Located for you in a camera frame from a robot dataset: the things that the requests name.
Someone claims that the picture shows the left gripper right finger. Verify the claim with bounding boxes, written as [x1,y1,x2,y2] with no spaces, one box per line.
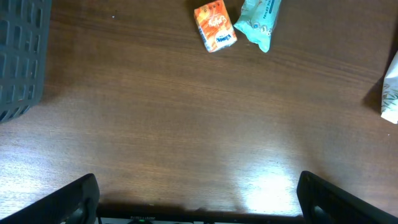
[297,170,397,224]

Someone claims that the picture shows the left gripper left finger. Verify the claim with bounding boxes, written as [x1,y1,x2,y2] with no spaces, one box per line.
[1,174,100,224]

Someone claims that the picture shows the white floral tube gold cap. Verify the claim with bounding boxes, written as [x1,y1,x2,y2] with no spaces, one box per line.
[381,52,398,124]

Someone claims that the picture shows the teal wet wipes pack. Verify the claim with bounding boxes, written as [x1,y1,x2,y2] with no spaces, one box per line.
[234,0,282,53]

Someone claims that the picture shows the orange tissue pack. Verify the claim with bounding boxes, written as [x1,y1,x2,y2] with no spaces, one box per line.
[193,0,238,53]

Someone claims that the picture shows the grey plastic mesh basket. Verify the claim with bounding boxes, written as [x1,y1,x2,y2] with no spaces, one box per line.
[0,0,52,123]

